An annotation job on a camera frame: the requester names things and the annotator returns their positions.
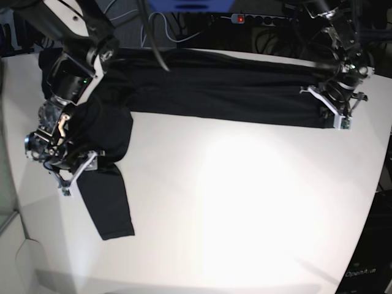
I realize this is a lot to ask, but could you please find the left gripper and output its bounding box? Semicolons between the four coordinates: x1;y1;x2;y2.
300;78;368;130

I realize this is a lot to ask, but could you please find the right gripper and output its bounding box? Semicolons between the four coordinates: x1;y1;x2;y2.
42;148;106;197

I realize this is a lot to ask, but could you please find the dark long-sleeve T-shirt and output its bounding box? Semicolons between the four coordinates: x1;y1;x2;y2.
38;47;334;241

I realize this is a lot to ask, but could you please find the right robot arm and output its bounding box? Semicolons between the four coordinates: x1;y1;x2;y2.
1;1;126;196

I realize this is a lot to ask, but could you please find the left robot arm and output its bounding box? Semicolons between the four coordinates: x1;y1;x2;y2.
283;1;370;130

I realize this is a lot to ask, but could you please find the white power strip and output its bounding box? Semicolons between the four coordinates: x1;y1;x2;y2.
229;13;292;28

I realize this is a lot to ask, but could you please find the black OpenArm case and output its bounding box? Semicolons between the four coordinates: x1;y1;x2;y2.
336;190;391;293

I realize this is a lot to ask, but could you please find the blue plastic box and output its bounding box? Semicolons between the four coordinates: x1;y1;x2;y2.
148;0;234;12

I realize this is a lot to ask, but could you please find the light grey cable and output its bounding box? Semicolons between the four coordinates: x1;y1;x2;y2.
107;9;215;47

